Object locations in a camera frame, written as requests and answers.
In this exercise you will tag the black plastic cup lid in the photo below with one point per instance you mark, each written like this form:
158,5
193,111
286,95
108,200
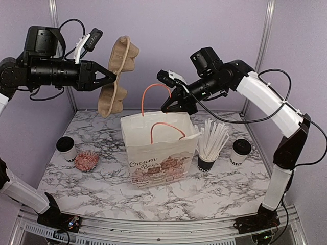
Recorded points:
242,146

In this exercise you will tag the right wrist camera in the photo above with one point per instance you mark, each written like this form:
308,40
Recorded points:
170,78

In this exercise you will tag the bundle of white wrapped straws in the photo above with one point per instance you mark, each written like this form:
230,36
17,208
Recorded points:
213,136

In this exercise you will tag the white paper takeout bag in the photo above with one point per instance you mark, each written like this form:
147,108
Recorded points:
160,146

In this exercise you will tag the white paper coffee cup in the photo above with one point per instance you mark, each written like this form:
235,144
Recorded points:
70,155

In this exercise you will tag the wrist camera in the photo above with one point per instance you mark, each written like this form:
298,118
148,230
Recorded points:
86,44
170,78

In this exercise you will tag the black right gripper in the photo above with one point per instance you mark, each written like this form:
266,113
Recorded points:
185,103

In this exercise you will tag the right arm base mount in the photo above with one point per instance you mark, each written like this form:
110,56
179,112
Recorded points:
255,223

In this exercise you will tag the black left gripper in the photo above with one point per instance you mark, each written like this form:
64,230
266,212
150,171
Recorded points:
87,70

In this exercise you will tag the right aluminium frame post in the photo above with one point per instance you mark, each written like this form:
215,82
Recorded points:
268,20

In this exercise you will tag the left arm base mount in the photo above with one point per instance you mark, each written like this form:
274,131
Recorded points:
54,218

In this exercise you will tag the aluminium front rail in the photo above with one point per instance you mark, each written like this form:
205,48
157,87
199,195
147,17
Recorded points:
96,230

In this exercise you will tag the black cup holding straws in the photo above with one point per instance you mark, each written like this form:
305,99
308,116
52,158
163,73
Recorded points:
205,165

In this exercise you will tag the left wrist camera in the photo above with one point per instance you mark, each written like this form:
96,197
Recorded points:
86,44

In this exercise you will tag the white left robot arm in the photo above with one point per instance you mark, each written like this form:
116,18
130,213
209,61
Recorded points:
38,65

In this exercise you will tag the brown cardboard cup carrier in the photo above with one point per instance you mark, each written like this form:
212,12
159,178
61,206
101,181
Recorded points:
122,59

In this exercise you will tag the red patterned small bowl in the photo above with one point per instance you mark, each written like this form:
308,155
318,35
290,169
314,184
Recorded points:
86,161

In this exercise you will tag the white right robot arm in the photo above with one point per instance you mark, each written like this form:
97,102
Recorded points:
268,90

